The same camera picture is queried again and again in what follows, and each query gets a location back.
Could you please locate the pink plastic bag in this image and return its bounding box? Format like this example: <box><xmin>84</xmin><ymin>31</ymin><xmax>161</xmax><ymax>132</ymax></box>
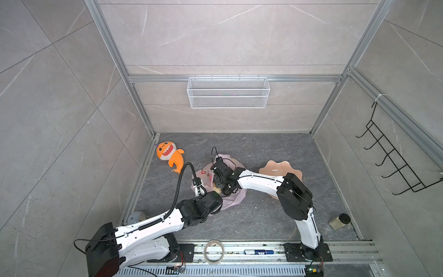
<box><xmin>191</xmin><ymin>153</ymin><xmax>249</xmax><ymax>212</ymax></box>

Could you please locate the pink scalloped plastic bowl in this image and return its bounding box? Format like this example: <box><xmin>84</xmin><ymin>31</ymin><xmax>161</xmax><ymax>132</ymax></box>
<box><xmin>258</xmin><ymin>160</ymin><xmax>303</xmax><ymax>181</ymax></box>

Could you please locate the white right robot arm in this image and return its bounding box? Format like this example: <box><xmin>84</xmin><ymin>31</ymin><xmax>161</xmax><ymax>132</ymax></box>
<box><xmin>211</xmin><ymin>158</ymin><xmax>323</xmax><ymax>252</ymax></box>

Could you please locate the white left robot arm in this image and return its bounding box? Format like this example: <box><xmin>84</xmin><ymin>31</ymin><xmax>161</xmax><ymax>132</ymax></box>
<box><xmin>85</xmin><ymin>191</ymin><xmax>223</xmax><ymax>277</ymax></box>

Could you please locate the roll of clear tape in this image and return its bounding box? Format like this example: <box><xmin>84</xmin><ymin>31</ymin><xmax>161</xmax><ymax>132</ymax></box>
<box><xmin>203</xmin><ymin>240</ymin><xmax>225</xmax><ymax>265</ymax></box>

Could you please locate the grey round speaker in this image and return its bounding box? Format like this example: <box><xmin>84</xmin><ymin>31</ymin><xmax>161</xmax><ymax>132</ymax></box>
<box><xmin>126</xmin><ymin>211</ymin><xmax>148</xmax><ymax>225</ymax></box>

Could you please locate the orange shark plush toy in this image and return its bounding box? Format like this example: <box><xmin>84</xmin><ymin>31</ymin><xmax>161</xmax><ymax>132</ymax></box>
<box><xmin>156</xmin><ymin>142</ymin><xmax>185</xmax><ymax>173</ymax></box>

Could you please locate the blue marker pen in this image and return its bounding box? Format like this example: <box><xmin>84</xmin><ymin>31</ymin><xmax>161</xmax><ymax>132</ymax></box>
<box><xmin>244</xmin><ymin>249</ymin><xmax>274</xmax><ymax>256</ymax></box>

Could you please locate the small jar with black lid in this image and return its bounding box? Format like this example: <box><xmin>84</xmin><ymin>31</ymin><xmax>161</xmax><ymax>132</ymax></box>
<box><xmin>329</xmin><ymin>214</ymin><xmax>351</xmax><ymax>230</ymax></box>

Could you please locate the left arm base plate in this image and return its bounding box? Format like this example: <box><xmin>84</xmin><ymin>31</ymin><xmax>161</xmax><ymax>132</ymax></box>
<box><xmin>147</xmin><ymin>244</ymin><xmax>196</xmax><ymax>263</ymax></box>

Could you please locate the white wire mesh basket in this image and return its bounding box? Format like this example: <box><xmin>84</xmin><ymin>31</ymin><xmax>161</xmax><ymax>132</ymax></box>
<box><xmin>186</xmin><ymin>77</ymin><xmax>271</xmax><ymax>109</ymax></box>

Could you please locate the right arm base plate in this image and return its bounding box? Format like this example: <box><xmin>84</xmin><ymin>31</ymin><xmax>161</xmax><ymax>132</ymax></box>
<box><xmin>283</xmin><ymin>241</ymin><xmax>333</xmax><ymax>262</ymax></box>

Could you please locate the black wire hook rack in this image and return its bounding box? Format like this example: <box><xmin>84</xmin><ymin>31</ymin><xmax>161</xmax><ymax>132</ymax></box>
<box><xmin>355</xmin><ymin>102</ymin><xmax>443</xmax><ymax>196</ymax></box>

